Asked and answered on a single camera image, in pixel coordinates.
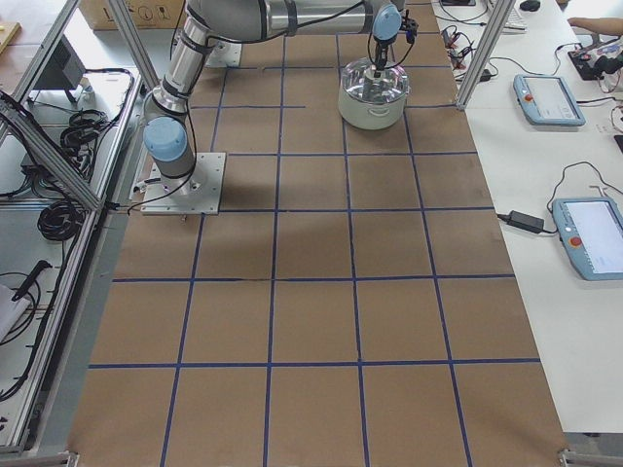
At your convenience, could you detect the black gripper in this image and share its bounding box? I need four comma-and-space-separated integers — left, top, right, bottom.
372, 14, 418, 78

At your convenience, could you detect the glass pot lid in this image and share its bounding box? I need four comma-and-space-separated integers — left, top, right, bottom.
341, 57, 411, 104

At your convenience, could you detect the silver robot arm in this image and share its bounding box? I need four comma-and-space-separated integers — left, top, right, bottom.
143, 1, 419, 198

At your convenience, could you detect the person forearm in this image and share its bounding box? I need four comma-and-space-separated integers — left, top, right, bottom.
568, 18, 623, 36

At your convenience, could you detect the white pot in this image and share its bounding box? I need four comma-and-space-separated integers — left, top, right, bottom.
338, 81, 409, 130

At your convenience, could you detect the black computer mouse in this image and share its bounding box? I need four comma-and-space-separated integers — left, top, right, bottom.
519, 0, 541, 13

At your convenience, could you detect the far teach pendant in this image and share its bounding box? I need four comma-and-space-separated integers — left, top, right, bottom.
513, 75, 586, 127

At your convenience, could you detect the teach pendant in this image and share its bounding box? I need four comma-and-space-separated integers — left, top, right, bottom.
513, 75, 586, 127
553, 197, 622, 281

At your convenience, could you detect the black electronics board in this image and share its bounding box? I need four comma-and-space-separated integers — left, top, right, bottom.
568, 46, 622, 81

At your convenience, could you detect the black power adapter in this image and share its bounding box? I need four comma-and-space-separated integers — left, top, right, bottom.
507, 210, 544, 234

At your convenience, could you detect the cardboard box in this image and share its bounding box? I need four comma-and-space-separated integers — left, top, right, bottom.
79, 0, 185, 30

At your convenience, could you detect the near teach pendant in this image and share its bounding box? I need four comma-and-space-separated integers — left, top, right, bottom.
553, 197, 622, 281

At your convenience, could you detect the black box device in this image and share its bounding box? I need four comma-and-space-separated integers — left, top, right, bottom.
34, 35, 86, 90

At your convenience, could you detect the aluminium frame post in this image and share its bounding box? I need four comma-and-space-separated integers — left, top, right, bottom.
456, 0, 514, 111

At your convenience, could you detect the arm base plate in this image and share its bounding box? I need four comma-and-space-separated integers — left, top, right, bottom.
139, 153, 226, 215
204, 41, 242, 68

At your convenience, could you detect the coiled black cable upper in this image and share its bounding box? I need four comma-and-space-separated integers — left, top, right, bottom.
59, 109, 114, 164

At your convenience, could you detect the coiled black cable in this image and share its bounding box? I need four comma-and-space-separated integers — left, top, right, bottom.
59, 109, 114, 164
38, 199, 82, 242

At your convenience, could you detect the coiled black cable lower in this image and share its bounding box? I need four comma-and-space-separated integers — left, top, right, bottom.
38, 199, 82, 242

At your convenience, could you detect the aluminium frame left rail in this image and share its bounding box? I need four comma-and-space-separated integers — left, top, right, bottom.
1, 1, 141, 458

